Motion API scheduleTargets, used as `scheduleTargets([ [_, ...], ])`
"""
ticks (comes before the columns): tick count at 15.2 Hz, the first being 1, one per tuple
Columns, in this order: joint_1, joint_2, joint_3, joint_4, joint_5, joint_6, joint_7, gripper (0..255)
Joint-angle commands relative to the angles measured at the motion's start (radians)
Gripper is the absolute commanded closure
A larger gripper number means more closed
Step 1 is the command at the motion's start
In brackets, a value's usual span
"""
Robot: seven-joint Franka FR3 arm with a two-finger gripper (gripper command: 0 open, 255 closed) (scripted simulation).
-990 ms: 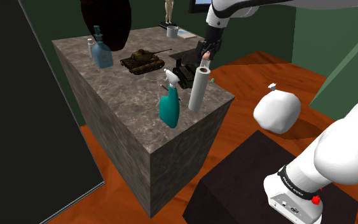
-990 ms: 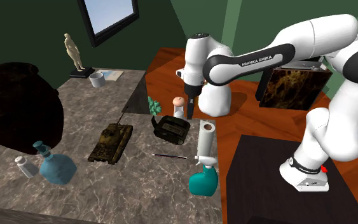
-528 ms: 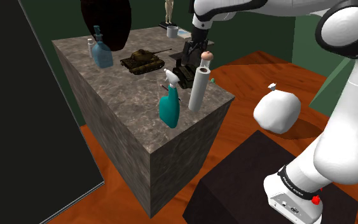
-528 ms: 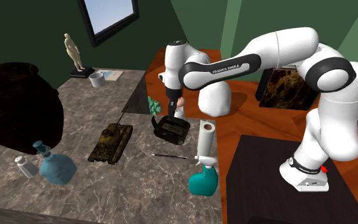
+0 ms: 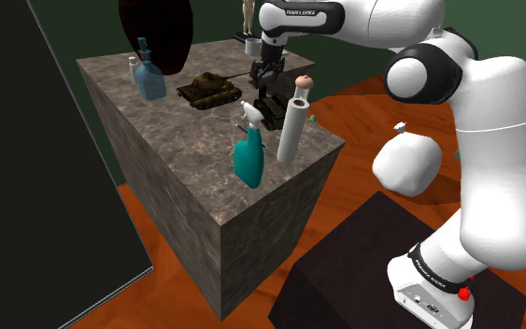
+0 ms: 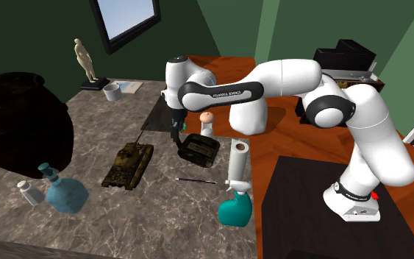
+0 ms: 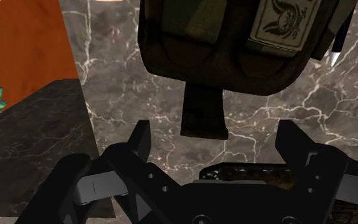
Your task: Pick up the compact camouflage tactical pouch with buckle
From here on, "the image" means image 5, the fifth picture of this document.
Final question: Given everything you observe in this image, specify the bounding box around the white mug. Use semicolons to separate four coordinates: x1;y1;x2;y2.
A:
244;36;264;58

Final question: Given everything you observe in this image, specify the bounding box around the clear bottle with tan cap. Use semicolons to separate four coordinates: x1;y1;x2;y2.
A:
293;74;315;102

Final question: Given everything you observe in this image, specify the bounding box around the dark green toy vehicle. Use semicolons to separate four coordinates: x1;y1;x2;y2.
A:
252;93;291;133

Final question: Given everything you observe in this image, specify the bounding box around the tan human figure statue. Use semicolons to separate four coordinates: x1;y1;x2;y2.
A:
233;0;264;45

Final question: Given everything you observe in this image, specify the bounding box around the olive toy tank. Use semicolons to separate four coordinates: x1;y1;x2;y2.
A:
176;70;251;111

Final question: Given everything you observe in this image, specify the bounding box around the thin dark pen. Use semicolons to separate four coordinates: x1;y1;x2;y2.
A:
235;122;269;150

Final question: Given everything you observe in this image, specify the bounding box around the white paper towel roll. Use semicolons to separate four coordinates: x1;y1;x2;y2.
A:
276;97;311;165

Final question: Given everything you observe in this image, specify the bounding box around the teal spray bottle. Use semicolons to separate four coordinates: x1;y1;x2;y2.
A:
233;100;266;191

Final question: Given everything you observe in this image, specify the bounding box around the marble block table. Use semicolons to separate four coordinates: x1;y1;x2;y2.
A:
76;37;347;322

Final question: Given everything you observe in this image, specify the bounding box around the large dark round vase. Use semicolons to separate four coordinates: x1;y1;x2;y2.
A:
117;0;194;77

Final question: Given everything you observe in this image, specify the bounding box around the blue glass bottle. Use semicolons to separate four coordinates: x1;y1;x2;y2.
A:
134;36;167;102

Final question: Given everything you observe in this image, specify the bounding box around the small white bottle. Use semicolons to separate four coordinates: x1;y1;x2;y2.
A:
127;55;139;86

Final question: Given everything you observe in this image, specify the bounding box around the white tied rubbish bag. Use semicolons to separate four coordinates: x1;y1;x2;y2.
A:
371;121;444;198

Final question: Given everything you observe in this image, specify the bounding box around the dark robot stand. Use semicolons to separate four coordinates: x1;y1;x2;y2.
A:
267;190;526;329

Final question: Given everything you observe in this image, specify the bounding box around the black panel with pale edge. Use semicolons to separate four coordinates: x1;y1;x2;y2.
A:
0;0;155;329

